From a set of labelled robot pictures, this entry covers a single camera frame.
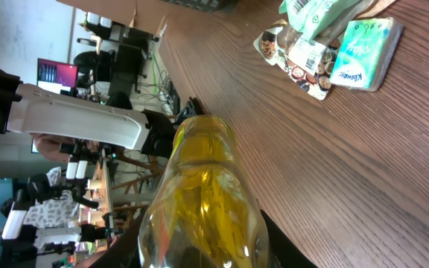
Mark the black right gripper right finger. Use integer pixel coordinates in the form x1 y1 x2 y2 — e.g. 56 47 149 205
261 210 317 268

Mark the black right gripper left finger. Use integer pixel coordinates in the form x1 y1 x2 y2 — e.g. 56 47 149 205
75 208 147 268

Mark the clear bottle yellow liquid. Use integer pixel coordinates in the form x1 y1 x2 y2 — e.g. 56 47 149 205
138 115 271 268

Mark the brown patterned snack packet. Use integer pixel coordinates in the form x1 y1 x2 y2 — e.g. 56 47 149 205
253 24 340 101

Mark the green white tissue pack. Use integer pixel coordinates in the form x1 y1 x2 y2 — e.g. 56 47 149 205
329 17 404 92

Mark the teal white snack packet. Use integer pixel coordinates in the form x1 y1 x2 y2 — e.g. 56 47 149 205
279 0 359 39

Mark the beige brown paper pouch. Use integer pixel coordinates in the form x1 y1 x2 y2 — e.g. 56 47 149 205
314 0 396 48

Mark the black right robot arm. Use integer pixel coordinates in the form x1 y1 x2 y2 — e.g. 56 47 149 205
0 70 311 268

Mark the distant white black robot arm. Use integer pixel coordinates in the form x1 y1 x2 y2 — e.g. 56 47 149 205
1 141 121 255

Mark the red screen computer monitor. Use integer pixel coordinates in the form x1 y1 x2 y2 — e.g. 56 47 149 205
36 58 78 97

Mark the black office chair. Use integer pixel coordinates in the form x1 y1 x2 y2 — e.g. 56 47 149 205
74 50 116 87

